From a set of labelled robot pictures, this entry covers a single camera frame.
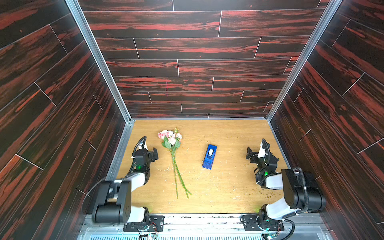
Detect pink artificial flower bouquet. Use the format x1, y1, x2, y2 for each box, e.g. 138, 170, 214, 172
158, 128, 192, 198

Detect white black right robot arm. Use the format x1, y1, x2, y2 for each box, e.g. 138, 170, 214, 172
241, 146, 326, 232

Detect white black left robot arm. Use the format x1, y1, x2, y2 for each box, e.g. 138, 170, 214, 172
92, 136, 159, 225

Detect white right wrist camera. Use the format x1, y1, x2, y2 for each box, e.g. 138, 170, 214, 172
258, 142, 268, 158

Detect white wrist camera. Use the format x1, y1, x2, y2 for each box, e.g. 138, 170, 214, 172
134, 143, 148, 155
258, 142, 268, 158

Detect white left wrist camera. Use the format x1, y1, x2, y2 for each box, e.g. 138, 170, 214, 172
134, 143, 148, 155

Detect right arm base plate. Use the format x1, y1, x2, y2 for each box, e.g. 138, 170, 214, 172
240, 215, 285, 232

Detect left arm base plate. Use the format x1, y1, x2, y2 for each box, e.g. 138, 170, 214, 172
123, 215, 165, 233

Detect aluminium front rail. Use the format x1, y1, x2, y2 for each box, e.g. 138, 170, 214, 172
78, 214, 334, 240

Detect aluminium left corner post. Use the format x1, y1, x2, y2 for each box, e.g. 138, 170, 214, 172
65, 0, 132, 124

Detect aluminium corner post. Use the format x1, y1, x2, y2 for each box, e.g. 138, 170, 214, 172
266, 0, 342, 123
65, 0, 132, 124

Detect aluminium right corner post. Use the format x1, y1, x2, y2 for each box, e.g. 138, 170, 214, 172
266, 0, 342, 123

